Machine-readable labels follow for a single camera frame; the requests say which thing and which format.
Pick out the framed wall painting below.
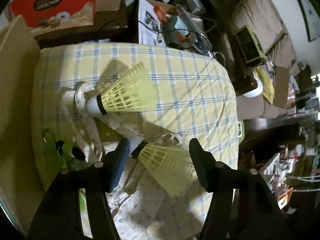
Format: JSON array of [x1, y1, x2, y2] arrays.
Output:
[[297, 0, 319, 42]]

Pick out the open cardboard box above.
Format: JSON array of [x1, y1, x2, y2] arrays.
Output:
[[1, 16, 44, 236]]

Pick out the yellow shuttlecock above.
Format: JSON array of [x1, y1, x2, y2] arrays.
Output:
[[86, 62, 158, 118], [130, 134, 195, 197]]

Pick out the white dome lamp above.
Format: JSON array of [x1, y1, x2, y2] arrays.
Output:
[[243, 80, 263, 98]]

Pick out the red collection gift bag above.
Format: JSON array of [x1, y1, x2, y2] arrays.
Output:
[[9, 0, 96, 36]]

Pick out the white floral cloth bag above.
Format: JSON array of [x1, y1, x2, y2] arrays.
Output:
[[62, 83, 195, 239]]

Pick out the box of cluttered items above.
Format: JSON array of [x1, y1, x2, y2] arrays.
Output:
[[137, 0, 213, 56]]

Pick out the yellow cloth on sofa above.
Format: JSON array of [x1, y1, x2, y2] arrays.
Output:
[[254, 66, 275, 105]]

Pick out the black left speaker on stand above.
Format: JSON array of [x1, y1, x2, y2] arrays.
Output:
[[127, 0, 139, 43]]

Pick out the green framed black device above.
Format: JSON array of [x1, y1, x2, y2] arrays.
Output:
[[235, 25, 267, 67]]

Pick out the yellow plaid table cloth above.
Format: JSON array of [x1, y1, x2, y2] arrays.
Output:
[[30, 42, 241, 240]]

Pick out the green cartoon sticker gadget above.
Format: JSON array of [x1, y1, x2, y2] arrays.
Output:
[[238, 120, 245, 138]]

